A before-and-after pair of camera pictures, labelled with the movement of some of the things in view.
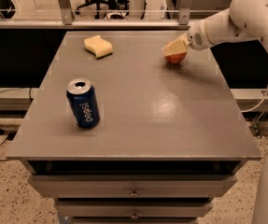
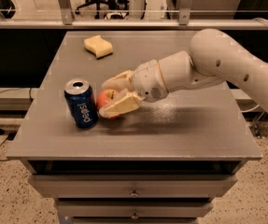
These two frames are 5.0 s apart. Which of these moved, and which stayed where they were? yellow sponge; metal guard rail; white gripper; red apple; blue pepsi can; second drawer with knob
Moved: white gripper; red apple
Stayed: blue pepsi can; metal guard rail; second drawer with knob; yellow sponge
